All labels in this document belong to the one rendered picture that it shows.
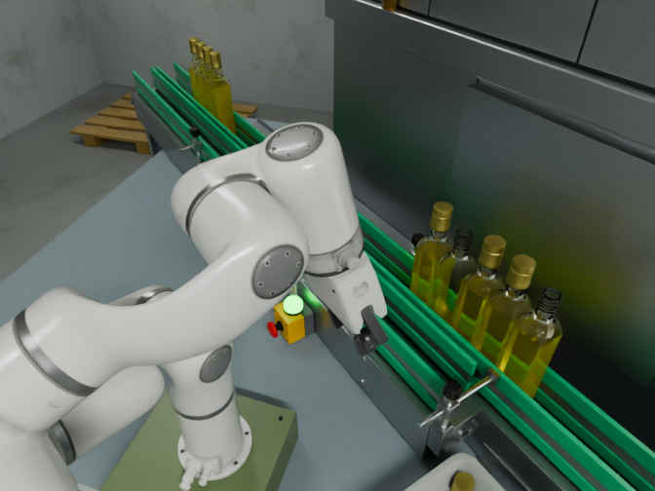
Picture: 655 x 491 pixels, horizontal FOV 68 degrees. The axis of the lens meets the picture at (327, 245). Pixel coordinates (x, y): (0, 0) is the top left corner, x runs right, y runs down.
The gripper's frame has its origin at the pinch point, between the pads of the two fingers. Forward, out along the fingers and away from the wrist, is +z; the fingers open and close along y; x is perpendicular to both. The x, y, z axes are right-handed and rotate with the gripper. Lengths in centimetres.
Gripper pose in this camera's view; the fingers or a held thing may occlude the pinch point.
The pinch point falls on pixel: (354, 326)
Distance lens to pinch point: 62.3
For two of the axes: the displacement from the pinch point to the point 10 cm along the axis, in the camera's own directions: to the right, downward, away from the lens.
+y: -5.5, -5.3, 6.5
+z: 2.2, 6.6, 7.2
